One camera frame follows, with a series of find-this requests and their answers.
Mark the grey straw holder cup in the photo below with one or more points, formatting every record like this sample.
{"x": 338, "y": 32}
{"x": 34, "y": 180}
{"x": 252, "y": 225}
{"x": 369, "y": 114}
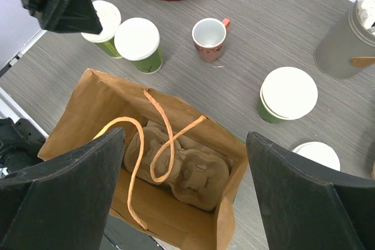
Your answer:
{"x": 347, "y": 49}

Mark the stack of white lids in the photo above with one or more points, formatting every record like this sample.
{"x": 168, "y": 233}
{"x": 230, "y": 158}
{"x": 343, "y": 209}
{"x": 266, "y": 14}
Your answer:
{"x": 320, "y": 153}

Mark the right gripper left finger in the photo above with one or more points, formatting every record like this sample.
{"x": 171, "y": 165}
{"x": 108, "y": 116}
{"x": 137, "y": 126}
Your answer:
{"x": 62, "y": 203}

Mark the white wrapped straws bundle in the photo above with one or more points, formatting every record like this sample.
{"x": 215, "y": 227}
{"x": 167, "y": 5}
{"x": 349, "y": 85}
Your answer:
{"x": 365, "y": 11}

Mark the green paper bag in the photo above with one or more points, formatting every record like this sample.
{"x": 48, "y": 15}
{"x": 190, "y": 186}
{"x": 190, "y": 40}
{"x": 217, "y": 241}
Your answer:
{"x": 100, "y": 102}

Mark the white cup lid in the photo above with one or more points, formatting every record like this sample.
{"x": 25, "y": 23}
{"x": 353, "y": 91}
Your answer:
{"x": 110, "y": 19}
{"x": 136, "y": 39}

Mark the cardboard cup carrier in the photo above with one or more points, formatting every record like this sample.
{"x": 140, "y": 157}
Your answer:
{"x": 199, "y": 174}

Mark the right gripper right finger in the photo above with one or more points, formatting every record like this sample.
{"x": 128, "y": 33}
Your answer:
{"x": 305, "y": 205}

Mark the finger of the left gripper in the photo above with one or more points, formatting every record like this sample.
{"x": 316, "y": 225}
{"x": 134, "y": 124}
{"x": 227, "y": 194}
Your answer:
{"x": 70, "y": 16}

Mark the green paper cup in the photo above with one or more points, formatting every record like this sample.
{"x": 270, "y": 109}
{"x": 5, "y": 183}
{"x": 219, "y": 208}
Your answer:
{"x": 150, "y": 64}
{"x": 109, "y": 48}

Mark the stack of green paper cups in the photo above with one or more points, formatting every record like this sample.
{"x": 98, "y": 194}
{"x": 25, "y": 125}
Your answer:
{"x": 287, "y": 94}

